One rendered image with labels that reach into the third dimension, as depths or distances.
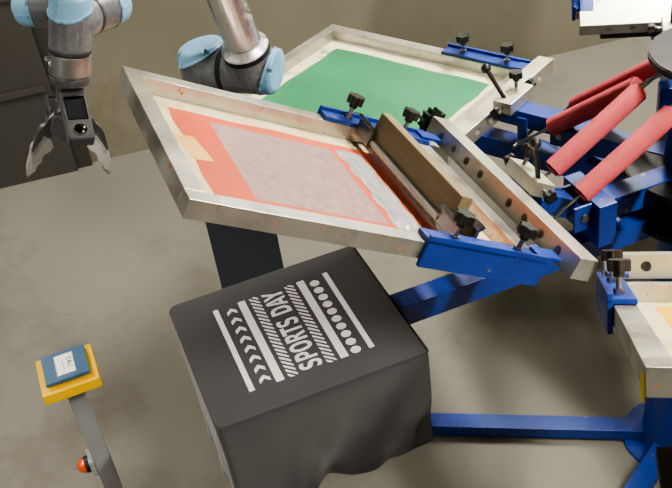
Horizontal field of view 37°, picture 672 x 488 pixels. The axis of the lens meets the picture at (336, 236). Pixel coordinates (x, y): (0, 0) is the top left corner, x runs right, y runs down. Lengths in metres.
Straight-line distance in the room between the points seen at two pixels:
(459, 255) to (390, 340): 0.35
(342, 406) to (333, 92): 1.30
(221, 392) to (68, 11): 0.87
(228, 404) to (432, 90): 1.37
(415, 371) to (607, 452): 1.18
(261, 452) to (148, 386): 1.53
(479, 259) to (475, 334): 1.66
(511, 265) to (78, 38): 0.93
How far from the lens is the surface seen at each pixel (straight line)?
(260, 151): 2.08
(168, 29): 4.78
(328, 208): 1.94
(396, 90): 3.14
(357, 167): 2.21
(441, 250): 1.91
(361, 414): 2.21
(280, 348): 2.23
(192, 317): 2.37
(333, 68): 3.32
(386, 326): 2.24
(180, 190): 1.71
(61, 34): 1.81
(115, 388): 3.70
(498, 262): 2.00
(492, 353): 3.54
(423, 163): 2.13
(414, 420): 2.31
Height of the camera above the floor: 2.44
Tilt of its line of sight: 36 degrees down
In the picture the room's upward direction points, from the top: 9 degrees counter-clockwise
